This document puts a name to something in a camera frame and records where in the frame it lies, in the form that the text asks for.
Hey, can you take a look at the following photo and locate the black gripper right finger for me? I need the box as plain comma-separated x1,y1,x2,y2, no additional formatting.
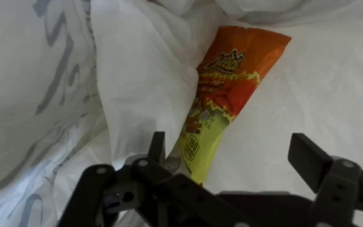
287,132,363,227

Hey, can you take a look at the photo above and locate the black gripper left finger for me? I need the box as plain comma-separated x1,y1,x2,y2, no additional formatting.
57,129,250,227

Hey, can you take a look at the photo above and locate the orange yellow snack packet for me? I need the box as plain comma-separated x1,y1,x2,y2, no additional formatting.
166,26,294,187

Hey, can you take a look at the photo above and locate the white bin liner bag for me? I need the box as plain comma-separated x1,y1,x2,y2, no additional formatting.
0,0,363,227

